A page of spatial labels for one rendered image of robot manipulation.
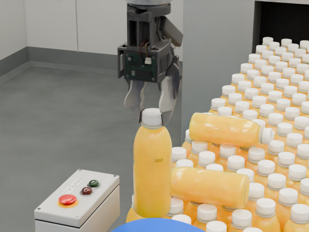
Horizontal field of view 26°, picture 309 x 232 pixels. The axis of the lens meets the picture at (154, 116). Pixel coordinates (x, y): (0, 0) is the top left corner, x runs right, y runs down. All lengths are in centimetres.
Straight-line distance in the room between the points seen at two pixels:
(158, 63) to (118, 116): 375
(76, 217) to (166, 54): 40
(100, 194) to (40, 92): 398
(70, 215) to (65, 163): 279
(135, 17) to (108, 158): 313
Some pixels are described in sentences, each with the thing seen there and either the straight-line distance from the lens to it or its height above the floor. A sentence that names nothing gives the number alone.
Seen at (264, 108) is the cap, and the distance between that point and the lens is 189.
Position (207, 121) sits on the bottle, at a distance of 161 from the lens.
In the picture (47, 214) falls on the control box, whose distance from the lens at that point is 134.
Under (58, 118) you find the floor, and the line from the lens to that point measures 481.
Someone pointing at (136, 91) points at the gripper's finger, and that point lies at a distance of 115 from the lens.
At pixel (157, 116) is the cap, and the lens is 115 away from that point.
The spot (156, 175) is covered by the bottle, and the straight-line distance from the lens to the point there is 118.
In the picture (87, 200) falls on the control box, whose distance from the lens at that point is 137.
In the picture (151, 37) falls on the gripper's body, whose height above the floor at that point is 148.
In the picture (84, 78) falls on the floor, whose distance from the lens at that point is 563.
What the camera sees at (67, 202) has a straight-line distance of 135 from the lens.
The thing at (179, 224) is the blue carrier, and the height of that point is 123.
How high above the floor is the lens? 176
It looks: 21 degrees down
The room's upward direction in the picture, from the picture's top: straight up
